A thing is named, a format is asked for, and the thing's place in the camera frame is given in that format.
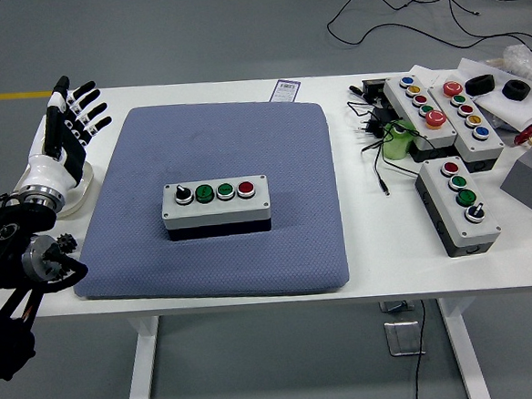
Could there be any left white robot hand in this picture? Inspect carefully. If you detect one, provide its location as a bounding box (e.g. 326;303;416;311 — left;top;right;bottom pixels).
12;72;118;202

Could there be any grey four-button control box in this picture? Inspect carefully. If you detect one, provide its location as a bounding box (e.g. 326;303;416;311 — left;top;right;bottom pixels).
158;174;273;243
412;153;504;261

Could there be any grey five-button box, yellow-ringed mushroom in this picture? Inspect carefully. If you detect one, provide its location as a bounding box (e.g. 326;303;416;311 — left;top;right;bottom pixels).
382;72;460;163

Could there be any grey five-button box, red mushroom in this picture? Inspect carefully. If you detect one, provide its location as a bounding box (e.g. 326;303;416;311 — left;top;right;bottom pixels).
426;76;507;177

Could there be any white shallow dish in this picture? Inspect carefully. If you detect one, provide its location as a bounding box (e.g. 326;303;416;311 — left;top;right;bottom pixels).
53;159;98;220

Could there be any small dark metal gear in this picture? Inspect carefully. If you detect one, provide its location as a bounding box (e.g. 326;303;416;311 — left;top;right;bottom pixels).
56;233;79;257

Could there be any large dark metal gear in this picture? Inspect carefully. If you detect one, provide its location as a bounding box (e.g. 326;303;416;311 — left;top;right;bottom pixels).
43;250;75;282

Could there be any blue-grey padded mat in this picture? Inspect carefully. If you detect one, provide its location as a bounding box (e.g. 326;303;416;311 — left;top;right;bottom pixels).
61;92;352;312

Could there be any white table leg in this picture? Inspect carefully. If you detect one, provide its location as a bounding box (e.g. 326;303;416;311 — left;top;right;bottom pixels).
118;315;166;399
436;294;494;399

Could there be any purple printed label card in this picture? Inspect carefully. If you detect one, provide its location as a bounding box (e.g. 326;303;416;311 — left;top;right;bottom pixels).
270;77;302;103

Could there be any black charger block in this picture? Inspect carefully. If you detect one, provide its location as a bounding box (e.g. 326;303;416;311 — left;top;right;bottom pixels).
347;77;391;106

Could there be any black plug adapter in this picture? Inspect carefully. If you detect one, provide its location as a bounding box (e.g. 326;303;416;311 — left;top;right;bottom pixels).
353;105;402;139

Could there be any light green plastic bottle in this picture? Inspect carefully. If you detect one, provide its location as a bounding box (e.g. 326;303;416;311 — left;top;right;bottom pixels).
381;118;419;162

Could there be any metal floor socket plate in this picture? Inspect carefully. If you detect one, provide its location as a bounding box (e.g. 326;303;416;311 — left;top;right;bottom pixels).
384;318;427;358

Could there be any white paper sheet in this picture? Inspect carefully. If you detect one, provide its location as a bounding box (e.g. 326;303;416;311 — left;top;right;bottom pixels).
456;52;532;135

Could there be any grey block box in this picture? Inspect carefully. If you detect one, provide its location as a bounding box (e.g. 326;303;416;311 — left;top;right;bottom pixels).
496;137;532;220

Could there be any red knob part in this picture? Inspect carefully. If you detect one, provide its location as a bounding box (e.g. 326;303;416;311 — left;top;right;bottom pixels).
513;125;532;148

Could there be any clear bubble wrap bag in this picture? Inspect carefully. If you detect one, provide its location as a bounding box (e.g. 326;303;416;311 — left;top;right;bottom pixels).
501;43;532;86

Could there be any black cord with barrel plug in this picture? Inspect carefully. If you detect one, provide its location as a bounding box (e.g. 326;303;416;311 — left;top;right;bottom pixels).
359;122;425;198

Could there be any black cable under table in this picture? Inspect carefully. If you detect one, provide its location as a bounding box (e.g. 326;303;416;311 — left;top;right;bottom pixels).
407;300;434;399

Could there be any long black floor cable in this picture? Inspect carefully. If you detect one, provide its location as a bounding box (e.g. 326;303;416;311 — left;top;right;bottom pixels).
324;0;532;71

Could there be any black foam ring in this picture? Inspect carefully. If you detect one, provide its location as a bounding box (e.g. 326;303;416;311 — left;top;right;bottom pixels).
464;73;497;97
501;77;532;102

